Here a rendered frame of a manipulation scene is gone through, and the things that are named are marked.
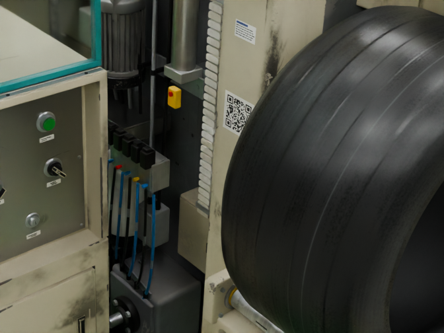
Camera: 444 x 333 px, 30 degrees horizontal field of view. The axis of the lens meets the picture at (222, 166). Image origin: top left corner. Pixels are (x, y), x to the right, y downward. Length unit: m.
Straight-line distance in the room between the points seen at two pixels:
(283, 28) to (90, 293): 0.71
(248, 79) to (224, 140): 0.15
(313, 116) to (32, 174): 0.62
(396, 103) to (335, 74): 0.11
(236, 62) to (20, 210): 0.49
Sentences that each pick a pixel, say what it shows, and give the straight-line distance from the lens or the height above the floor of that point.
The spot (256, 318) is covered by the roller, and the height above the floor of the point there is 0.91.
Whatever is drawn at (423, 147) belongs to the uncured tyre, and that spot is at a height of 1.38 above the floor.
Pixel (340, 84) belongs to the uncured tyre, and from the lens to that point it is 1.16.
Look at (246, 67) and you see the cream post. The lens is 1.42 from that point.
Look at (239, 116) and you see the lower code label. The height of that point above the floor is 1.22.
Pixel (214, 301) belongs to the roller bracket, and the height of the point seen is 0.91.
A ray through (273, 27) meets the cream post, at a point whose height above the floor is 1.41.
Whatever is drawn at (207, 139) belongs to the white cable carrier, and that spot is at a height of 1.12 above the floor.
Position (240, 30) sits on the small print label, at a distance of 1.41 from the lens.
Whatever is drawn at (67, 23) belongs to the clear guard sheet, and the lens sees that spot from 1.46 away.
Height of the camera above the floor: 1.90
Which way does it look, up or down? 31 degrees down
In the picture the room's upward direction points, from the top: 4 degrees clockwise
